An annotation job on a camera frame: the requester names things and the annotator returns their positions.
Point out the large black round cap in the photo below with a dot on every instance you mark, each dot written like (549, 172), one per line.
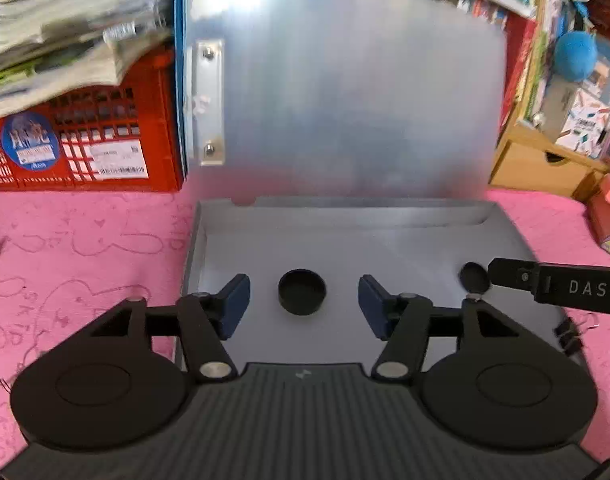
(302, 291)

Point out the blue folder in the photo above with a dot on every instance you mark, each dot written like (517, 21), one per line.
(179, 60)

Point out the small black round cap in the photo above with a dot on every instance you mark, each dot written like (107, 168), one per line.
(472, 277)

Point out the blue and white plush toy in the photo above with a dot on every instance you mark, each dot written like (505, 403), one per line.
(577, 55)

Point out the red plastic crate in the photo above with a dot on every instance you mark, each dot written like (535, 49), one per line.
(162, 160)

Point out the translucent plastic storage box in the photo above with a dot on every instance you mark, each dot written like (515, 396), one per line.
(335, 110)

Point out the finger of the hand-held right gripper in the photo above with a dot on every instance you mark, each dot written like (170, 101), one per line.
(512, 274)

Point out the pink printed bedsheet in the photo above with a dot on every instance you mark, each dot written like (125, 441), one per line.
(85, 250)

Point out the row of upright books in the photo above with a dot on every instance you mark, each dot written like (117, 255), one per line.
(527, 60)

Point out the stack of books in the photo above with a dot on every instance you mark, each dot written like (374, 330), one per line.
(60, 20)

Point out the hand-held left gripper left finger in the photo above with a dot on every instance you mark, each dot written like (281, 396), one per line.
(235, 305)

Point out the white patterned box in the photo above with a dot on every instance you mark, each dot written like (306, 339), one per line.
(582, 120)

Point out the wooden drawer box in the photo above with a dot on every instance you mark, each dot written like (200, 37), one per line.
(530, 165)

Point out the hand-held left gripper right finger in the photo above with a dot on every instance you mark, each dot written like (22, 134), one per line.
(372, 305)

